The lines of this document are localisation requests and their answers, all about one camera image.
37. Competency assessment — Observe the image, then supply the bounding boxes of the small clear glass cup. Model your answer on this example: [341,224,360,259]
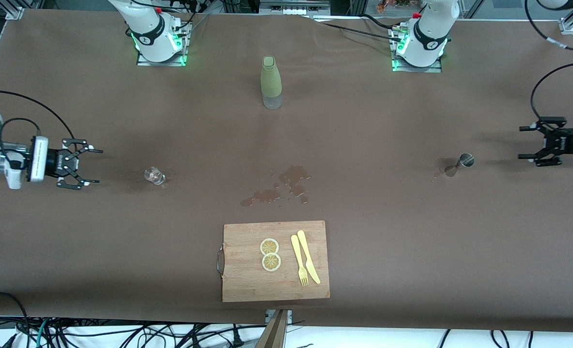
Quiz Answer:
[144,166,166,186]

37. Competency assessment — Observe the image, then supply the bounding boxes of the steel double jigger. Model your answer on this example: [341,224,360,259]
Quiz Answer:
[444,153,475,178]

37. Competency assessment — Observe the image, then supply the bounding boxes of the brown table cover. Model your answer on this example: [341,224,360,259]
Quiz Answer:
[0,9,573,334]

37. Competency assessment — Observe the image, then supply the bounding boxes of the green sleeved glass bottle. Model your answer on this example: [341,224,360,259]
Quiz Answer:
[260,56,283,110]

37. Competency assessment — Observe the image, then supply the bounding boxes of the wooden cutting board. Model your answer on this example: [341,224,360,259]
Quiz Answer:
[216,220,330,303]

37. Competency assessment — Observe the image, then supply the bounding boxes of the liquid spill puddle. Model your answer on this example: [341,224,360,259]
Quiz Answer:
[240,165,312,207]

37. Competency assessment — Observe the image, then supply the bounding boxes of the yellow plastic fork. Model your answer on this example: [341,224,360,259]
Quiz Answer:
[290,234,310,287]

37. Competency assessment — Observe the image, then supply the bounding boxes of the yellow plastic knife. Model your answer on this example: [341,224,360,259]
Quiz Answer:
[297,230,321,285]

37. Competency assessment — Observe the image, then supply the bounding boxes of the grey power strip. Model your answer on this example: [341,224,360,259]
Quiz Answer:
[260,0,331,15]

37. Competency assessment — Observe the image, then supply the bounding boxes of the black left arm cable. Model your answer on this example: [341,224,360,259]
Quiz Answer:
[523,0,573,124]

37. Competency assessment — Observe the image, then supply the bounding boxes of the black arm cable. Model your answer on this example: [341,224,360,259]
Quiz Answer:
[523,0,573,124]
[0,89,78,167]

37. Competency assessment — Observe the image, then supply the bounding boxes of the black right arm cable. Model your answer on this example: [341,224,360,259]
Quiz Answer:
[0,89,78,167]

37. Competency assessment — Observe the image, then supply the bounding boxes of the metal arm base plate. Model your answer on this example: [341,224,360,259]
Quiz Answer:
[136,22,189,67]
[389,27,443,73]

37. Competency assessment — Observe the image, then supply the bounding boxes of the thick black floor cable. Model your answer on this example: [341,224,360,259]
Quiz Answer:
[0,291,32,348]

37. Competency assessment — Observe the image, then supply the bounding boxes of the teal floor cable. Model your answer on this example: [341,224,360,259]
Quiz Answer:
[34,318,51,348]

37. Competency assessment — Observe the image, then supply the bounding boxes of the black base cable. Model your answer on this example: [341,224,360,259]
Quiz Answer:
[163,0,211,30]
[311,14,405,45]

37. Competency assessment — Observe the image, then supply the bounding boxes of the black cable bundle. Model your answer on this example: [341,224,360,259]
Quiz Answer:
[50,320,249,348]

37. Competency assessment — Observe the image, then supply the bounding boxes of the metal table bracket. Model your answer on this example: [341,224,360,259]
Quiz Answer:
[265,308,293,325]

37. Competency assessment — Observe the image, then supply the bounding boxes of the wooden post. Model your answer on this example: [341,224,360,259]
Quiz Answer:
[255,309,288,348]

